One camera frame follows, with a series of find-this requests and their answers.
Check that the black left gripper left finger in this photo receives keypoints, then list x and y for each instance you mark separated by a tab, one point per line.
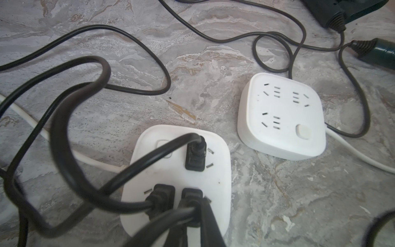
177	237

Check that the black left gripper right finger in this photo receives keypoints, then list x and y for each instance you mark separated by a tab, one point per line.
210	232

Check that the white square power strip left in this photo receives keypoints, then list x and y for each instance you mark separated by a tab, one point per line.
199	167

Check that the white square power strip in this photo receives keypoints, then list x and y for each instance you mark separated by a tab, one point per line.
199	167
282	118

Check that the white square power strip right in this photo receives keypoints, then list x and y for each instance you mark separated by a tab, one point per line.
282	118

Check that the dark green unfolded hair dryer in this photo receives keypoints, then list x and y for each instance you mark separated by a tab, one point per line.
377	51

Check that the dark green dryer far right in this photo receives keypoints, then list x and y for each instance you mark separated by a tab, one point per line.
335	14

